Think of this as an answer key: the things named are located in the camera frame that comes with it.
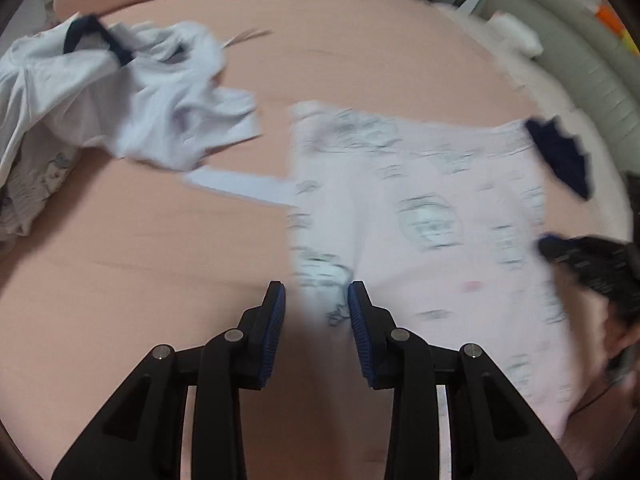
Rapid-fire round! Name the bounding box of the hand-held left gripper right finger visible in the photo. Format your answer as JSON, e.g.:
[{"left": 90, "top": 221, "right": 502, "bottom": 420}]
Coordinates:
[{"left": 347, "top": 281, "right": 576, "bottom": 480}]

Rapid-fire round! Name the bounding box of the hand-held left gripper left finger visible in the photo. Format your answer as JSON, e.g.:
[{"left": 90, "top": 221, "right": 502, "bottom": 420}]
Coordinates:
[{"left": 52, "top": 281, "right": 287, "bottom": 480}]

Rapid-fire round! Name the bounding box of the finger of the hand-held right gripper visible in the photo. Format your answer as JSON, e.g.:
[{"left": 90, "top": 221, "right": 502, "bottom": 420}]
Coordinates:
[
  {"left": 560, "top": 260, "right": 631, "bottom": 308},
  {"left": 537, "top": 232, "right": 632, "bottom": 273}
]

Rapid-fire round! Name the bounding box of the pink printed garment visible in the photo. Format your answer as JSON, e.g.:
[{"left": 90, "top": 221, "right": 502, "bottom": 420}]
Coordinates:
[{"left": 286, "top": 101, "right": 576, "bottom": 431}]

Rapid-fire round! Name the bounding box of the person's right hand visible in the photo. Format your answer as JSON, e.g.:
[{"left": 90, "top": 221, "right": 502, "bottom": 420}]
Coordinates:
[{"left": 602, "top": 317, "right": 640, "bottom": 378}]

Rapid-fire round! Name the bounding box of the pink bed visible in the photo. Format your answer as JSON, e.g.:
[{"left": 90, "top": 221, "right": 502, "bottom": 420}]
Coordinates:
[{"left": 0, "top": 0, "right": 640, "bottom": 466}]

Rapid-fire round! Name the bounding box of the grey sofa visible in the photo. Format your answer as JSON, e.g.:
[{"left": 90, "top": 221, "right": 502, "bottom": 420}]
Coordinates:
[{"left": 470, "top": 0, "right": 640, "bottom": 171}]

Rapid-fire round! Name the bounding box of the white cloth at bed edge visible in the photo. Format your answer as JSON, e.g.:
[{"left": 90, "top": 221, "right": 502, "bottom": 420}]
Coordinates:
[{"left": 492, "top": 10, "right": 545, "bottom": 56}]

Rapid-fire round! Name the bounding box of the orange toy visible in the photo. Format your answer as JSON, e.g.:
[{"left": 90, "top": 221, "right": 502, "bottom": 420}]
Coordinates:
[{"left": 597, "top": 4, "right": 640, "bottom": 53}]

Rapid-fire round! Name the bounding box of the white garment with navy collar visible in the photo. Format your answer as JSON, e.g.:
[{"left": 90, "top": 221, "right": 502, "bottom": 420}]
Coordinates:
[{"left": 0, "top": 15, "right": 296, "bottom": 206}]

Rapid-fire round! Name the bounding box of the white printed garment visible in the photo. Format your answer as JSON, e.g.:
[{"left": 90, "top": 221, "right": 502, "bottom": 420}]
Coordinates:
[{"left": 0, "top": 147, "right": 83, "bottom": 241}]

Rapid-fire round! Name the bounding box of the black cable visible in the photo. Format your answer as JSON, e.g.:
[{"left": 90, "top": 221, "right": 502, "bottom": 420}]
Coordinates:
[{"left": 575, "top": 382, "right": 617, "bottom": 413}]

